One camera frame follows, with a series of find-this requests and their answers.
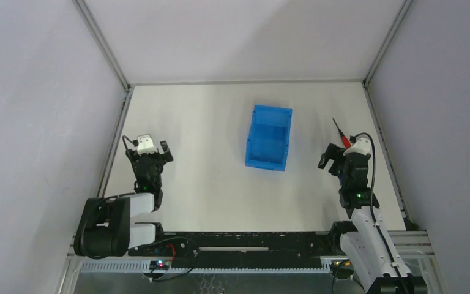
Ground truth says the red handled screwdriver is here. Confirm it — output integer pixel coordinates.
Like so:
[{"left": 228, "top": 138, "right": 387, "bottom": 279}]
[{"left": 332, "top": 118, "right": 352, "bottom": 148}]

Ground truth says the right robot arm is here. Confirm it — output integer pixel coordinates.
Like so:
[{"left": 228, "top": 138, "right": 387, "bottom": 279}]
[{"left": 318, "top": 139, "right": 428, "bottom": 293}]

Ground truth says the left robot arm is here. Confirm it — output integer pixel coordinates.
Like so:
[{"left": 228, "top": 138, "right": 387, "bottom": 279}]
[{"left": 73, "top": 136, "right": 173, "bottom": 259}]

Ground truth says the blue plastic bin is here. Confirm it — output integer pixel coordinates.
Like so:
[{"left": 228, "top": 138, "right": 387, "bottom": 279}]
[{"left": 245, "top": 105, "right": 293, "bottom": 172}]

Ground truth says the left controller board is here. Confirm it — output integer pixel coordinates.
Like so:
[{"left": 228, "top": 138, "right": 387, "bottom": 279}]
[{"left": 149, "top": 260, "right": 171, "bottom": 271}]

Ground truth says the controller board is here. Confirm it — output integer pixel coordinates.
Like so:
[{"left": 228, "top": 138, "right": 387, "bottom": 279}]
[
  {"left": 149, "top": 260, "right": 171, "bottom": 271},
  {"left": 330, "top": 260, "right": 354, "bottom": 280}
]

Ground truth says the right controller board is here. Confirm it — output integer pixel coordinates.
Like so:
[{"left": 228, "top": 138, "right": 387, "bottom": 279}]
[{"left": 330, "top": 260, "right": 354, "bottom": 280}]

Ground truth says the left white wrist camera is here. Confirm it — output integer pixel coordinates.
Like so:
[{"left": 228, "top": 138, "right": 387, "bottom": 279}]
[{"left": 136, "top": 134, "right": 158, "bottom": 156}]

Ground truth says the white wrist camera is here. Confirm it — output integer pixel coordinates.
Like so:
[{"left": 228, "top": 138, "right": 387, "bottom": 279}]
[
  {"left": 343, "top": 138, "right": 372, "bottom": 156},
  {"left": 136, "top": 134, "right": 158, "bottom": 156}
]

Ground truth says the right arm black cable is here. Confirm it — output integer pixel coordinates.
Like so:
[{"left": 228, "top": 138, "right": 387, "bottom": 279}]
[{"left": 350, "top": 132, "right": 410, "bottom": 294}]

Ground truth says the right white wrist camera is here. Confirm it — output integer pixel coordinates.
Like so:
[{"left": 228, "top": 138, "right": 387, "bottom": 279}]
[{"left": 343, "top": 138, "right": 372, "bottom": 156}]

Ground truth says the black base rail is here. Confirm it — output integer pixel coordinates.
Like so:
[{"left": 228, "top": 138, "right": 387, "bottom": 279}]
[{"left": 127, "top": 225, "right": 345, "bottom": 270}]

